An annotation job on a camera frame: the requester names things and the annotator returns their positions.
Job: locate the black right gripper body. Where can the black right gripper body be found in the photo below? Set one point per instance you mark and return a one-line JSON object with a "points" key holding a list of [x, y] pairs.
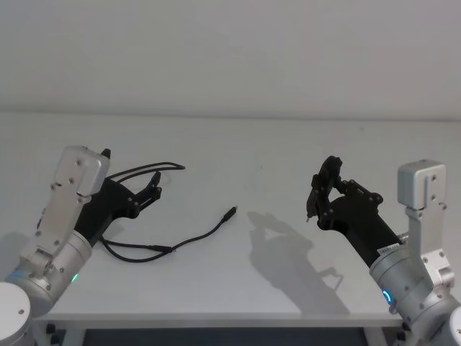
{"points": [[363, 223]]}

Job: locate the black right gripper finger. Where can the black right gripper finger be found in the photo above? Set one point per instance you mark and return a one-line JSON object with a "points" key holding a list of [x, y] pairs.
{"points": [[330, 171], [318, 205]]}

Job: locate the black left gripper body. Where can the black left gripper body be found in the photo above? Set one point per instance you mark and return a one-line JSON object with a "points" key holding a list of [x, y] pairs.
{"points": [[108, 205]]}

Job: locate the white metal table frame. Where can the white metal table frame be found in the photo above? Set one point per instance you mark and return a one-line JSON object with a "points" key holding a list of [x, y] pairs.
{"points": [[73, 335]]}

